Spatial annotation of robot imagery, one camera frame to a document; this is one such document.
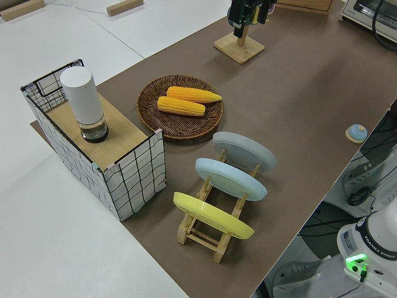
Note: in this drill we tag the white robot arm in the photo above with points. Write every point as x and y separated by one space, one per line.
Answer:
384 223

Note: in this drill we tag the round wicker basket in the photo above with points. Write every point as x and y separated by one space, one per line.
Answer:
173 124

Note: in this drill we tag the light blue plate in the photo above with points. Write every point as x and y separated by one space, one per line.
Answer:
231 178

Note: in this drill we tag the yellow corn cob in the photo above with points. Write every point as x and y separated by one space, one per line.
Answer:
193 94
181 106

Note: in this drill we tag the grey plate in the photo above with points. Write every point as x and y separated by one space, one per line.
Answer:
245 150

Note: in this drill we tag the yellow plate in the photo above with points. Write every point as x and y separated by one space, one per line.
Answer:
214 217

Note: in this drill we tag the wooden plate rack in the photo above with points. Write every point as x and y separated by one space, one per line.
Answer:
181 232

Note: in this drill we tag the brown table mat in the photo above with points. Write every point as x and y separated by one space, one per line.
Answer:
294 108

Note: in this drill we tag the wooden mug tree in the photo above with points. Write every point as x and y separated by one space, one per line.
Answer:
239 51

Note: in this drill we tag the white cylinder bottle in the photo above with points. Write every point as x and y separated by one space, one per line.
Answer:
82 99

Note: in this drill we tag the dark teal mug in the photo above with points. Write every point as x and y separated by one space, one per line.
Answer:
239 12

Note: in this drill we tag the pink mug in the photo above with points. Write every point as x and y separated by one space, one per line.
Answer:
265 10

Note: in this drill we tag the blue dome bell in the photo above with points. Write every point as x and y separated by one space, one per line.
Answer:
357 133

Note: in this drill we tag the wooden block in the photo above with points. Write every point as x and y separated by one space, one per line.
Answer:
125 7
21 9

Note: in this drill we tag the wooden cabinet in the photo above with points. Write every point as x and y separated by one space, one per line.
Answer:
304 4

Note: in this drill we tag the cream toaster oven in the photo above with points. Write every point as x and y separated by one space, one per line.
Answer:
359 12

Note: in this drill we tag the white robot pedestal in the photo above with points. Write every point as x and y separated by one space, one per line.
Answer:
310 279

